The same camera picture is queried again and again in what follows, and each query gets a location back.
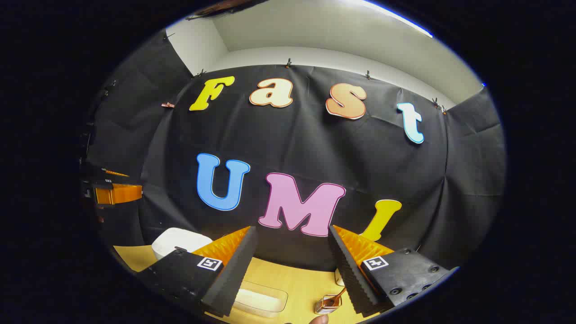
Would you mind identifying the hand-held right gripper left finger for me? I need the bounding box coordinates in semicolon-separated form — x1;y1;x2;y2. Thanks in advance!
135;226;258;318

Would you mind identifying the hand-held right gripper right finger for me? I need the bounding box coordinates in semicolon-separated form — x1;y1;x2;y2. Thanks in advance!
328;225;459;315

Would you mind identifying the brown wooden spoon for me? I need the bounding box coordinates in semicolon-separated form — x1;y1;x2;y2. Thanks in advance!
322;288;347;311

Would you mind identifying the white rice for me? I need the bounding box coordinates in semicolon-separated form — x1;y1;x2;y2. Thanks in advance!
236;288;282;313

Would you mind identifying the white rice cooker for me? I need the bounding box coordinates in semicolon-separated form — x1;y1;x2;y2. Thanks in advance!
152;227;213;261

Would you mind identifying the clear plastic box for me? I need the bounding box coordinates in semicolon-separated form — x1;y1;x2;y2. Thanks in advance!
234;281;288;319

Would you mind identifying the black backdrop cloth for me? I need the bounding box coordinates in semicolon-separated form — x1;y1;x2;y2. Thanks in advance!
81;31;507;273

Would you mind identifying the person's dark hair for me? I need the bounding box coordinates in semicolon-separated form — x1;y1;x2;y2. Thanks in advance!
187;0;270;21

